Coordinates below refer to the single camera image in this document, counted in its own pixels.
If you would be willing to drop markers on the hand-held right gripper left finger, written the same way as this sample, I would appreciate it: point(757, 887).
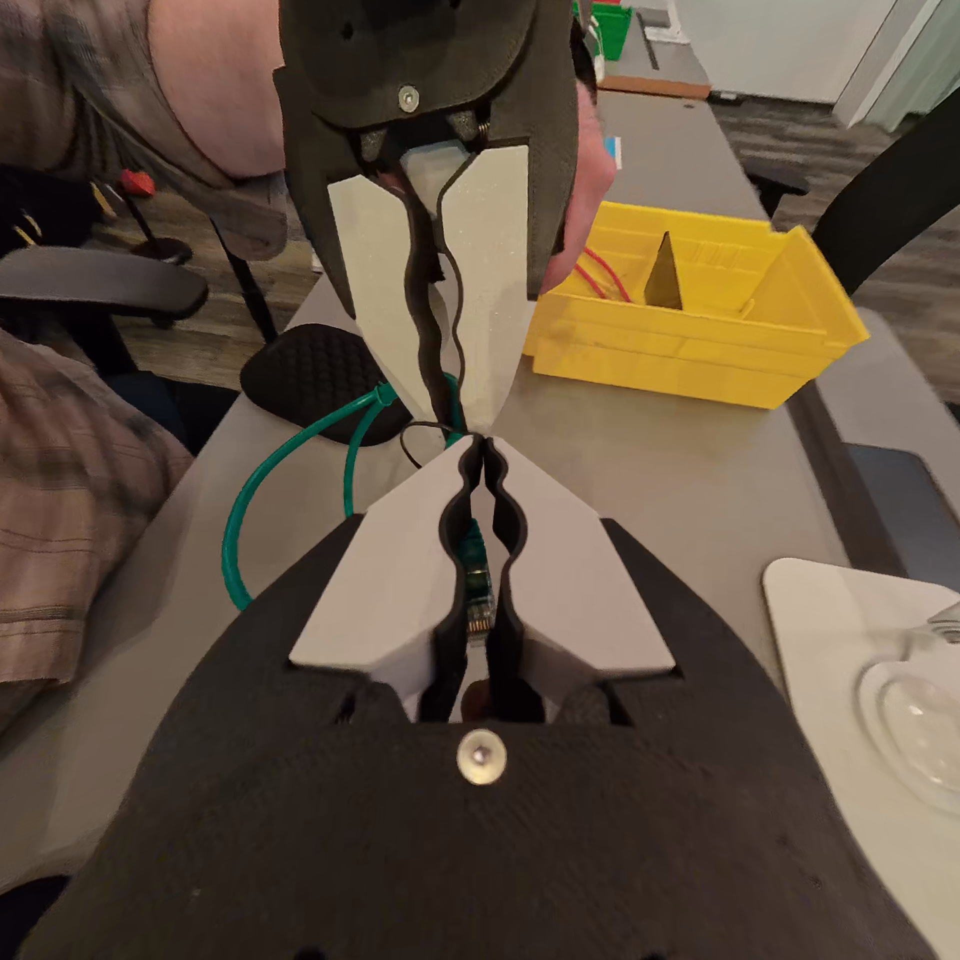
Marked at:
point(382, 592)

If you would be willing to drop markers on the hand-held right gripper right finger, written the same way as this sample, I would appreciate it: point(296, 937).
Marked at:
point(577, 592)

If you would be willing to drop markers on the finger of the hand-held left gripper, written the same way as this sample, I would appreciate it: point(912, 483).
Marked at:
point(375, 262)
point(491, 262)

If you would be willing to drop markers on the yellow plastic bin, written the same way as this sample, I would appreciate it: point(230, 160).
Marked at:
point(675, 352)

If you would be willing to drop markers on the person's left forearm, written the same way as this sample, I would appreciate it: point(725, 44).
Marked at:
point(210, 90)

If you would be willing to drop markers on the person's left hand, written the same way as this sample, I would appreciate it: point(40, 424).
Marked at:
point(592, 180)

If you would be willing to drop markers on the black quilted wrist rest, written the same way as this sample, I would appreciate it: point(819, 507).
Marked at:
point(315, 367)

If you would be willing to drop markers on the black twist tie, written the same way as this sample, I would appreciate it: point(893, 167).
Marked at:
point(405, 450)

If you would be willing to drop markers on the white paper slip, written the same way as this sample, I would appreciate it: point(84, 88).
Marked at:
point(613, 150)

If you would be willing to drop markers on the black bin divider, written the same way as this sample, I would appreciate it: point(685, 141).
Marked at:
point(664, 281)

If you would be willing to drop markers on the small green bin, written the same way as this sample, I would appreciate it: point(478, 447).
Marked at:
point(611, 30)

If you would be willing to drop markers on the white sign stand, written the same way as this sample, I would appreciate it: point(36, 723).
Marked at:
point(810, 622)

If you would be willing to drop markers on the grey office desk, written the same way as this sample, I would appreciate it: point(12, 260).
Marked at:
point(675, 67)

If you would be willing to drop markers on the dark chair armrest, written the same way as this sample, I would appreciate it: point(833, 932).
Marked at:
point(97, 285)

